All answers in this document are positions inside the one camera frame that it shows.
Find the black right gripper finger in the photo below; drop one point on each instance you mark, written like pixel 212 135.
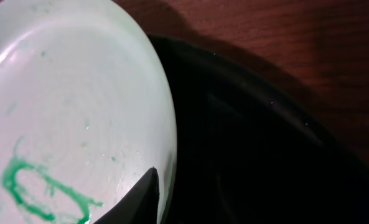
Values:
pixel 139 205

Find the pale green plate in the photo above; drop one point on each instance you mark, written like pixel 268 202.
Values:
pixel 85 111

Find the round black serving tray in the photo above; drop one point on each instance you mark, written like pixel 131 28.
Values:
pixel 247 153

